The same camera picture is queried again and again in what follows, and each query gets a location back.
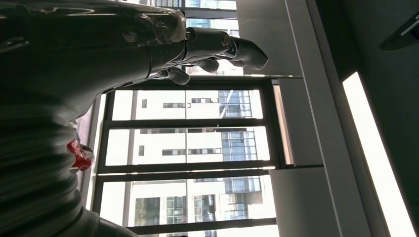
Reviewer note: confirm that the dark ceiling fixture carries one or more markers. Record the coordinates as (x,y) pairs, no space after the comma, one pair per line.
(401,37)

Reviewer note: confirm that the grey parcel with black lettering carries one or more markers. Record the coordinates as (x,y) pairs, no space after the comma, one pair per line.
(80,157)

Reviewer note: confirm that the ceiling light panel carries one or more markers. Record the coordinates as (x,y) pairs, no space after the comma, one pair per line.
(376,157)

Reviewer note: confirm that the building outside window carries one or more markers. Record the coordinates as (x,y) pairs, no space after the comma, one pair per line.
(157,144)

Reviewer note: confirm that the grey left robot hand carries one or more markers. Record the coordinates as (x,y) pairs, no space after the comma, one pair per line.
(82,55)

